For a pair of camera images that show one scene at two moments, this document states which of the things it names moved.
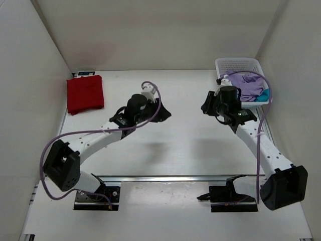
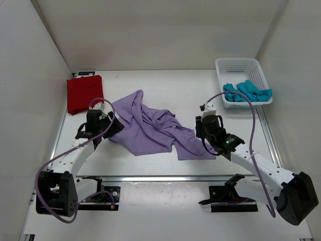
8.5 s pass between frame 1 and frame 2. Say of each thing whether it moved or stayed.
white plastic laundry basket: stayed
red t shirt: stayed
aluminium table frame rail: stayed
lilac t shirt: moved
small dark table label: stayed
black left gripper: moved
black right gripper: moved
